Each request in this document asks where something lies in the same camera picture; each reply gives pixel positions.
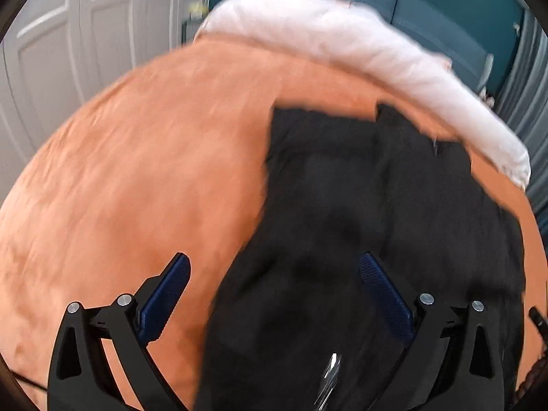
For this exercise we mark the grey curtain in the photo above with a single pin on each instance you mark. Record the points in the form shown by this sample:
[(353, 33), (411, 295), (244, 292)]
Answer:
[(531, 85)]

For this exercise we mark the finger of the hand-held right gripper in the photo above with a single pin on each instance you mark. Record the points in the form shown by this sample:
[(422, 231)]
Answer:
[(538, 319)]

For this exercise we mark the black padded jacket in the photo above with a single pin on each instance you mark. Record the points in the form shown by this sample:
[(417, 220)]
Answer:
[(325, 188)]

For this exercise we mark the orange bed blanket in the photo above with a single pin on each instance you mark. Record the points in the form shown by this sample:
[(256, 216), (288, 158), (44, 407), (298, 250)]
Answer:
[(128, 180)]

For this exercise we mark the white panelled wardrobe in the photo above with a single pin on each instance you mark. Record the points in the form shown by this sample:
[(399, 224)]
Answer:
[(85, 30)]

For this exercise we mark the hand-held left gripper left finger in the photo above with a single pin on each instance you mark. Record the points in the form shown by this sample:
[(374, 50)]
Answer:
[(165, 293)]

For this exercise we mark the teal padded headboard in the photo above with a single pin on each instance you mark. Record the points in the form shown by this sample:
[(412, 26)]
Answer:
[(428, 8)]

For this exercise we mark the small pale bedside ornament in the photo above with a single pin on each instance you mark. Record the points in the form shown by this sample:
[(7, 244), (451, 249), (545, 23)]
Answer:
[(197, 9)]

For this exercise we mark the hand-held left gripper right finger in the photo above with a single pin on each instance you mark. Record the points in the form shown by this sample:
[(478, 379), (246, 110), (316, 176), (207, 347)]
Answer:
[(385, 295)]

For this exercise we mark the white pillow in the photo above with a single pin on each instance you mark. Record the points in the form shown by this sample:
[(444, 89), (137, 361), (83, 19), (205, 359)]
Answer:
[(342, 38)]

